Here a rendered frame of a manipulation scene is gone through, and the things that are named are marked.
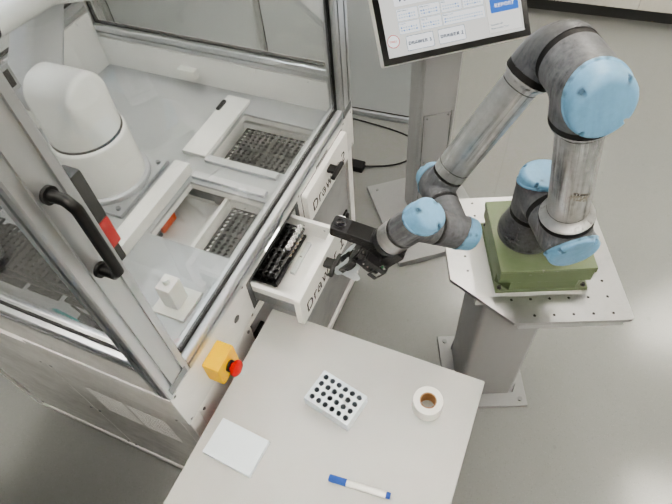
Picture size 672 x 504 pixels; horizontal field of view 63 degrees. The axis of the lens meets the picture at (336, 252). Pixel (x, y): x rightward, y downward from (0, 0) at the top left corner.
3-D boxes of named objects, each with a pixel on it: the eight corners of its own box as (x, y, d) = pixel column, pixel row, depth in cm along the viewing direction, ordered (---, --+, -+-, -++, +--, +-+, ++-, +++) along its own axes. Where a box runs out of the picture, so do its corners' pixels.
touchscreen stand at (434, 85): (492, 243, 252) (544, 42, 171) (399, 267, 247) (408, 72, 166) (450, 170, 282) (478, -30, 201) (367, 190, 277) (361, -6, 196)
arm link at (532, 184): (547, 186, 142) (560, 147, 131) (569, 225, 134) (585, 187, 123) (502, 194, 142) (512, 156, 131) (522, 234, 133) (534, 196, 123)
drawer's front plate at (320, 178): (348, 157, 174) (346, 130, 165) (310, 223, 158) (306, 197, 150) (343, 156, 174) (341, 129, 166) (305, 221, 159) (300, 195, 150)
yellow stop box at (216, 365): (242, 360, 131) (235, 345, 125) (227, 386, 127) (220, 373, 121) (223, 353, 132) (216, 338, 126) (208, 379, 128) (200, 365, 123)
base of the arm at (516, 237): (550, 210, 150) (559, 185, 142) (560, 254, 141) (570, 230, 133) (494, 210, 151) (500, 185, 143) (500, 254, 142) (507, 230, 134)
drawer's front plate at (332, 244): (347, 241, 153) (345, 215, 145) (304, 325, 138) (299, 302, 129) (342, 239, 154) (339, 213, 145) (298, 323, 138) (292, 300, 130)
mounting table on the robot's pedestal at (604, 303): (575, 217, 175) (586, 192, 166) (619, 341, 148) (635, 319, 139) (434, 223, 178) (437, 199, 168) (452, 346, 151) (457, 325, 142)
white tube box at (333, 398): (367, 402, 130) (367, 396, 127) (348, 431, 127) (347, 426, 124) (325, 376, 135) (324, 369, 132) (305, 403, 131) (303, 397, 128)
